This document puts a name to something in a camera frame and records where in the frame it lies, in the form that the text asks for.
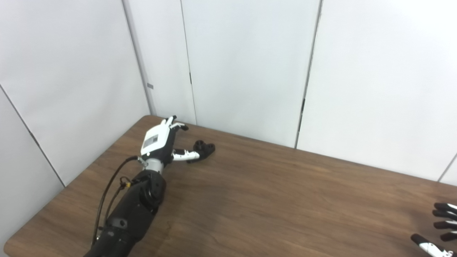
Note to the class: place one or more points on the black and white right hand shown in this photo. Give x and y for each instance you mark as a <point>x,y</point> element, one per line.
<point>446,216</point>

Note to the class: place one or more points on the black and white left hand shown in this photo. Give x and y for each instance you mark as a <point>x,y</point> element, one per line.
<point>155,141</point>

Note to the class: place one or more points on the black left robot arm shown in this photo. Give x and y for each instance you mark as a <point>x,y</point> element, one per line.
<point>135,210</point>

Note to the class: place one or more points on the black plastic holder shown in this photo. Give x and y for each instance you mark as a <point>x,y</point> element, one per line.
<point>205,150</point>

